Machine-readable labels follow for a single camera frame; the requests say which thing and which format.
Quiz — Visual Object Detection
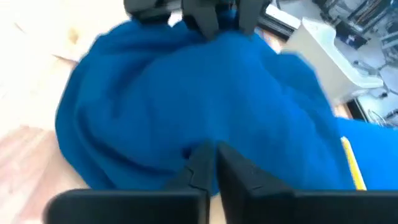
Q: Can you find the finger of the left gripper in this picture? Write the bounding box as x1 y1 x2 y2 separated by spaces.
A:
182 0 220 40
238 0 268 35

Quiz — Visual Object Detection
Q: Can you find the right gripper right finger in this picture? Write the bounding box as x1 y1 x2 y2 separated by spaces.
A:
216 142 398 224

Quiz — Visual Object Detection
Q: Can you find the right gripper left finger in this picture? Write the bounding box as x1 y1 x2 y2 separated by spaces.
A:
43 141 216 224

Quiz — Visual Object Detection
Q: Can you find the yellow perforated plastic basket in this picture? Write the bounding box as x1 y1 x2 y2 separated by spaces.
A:
340 136 368 191

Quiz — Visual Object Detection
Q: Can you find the grey plastic bin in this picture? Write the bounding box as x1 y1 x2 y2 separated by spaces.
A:
281 17 384 106

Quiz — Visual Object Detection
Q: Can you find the dark blue scrub cloth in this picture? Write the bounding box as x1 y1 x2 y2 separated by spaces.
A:
55 9 355 191

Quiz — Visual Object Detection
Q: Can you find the blue zip pouch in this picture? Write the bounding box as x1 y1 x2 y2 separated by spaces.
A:
337 118 398 191

